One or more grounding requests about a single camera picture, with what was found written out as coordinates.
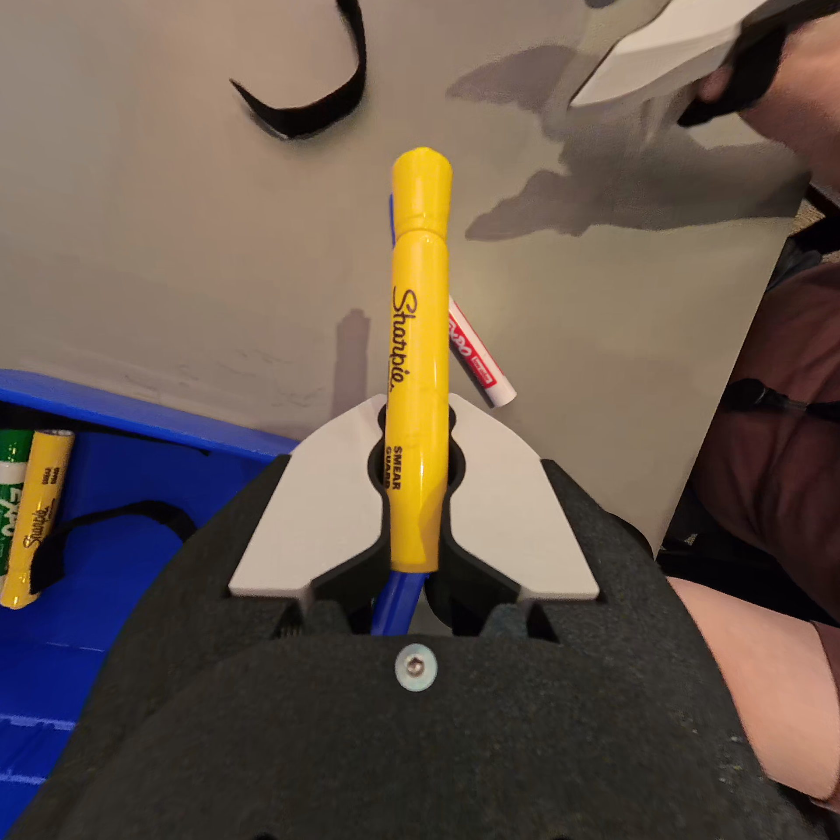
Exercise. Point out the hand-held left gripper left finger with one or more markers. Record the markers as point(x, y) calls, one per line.
point(315, 525)

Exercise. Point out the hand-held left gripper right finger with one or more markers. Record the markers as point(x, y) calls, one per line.
point(518, 525)

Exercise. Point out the red dry erase marker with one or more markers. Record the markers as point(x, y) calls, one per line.
point(479, 358)

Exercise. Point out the blue plastic bin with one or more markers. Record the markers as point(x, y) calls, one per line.
point(131, 472)

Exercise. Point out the black hook-and-loop tie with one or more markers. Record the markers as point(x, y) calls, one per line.
point(308, 118)
point(46, 558)

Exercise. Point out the person's left forearm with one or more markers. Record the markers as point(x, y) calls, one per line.
point(754, 689)

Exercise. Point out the person's right hand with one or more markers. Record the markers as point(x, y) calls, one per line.
point(807, 98)

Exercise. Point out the black office chair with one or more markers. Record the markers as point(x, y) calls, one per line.
point(695, 558)

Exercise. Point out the green dry erase marker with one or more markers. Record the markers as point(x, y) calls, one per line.
point(13, 499)

